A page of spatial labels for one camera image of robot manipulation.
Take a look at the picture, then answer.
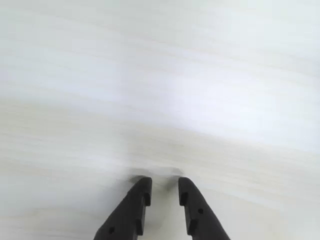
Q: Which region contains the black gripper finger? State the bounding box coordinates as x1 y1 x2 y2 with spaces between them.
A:
93 176 153 240
178 176 231 240

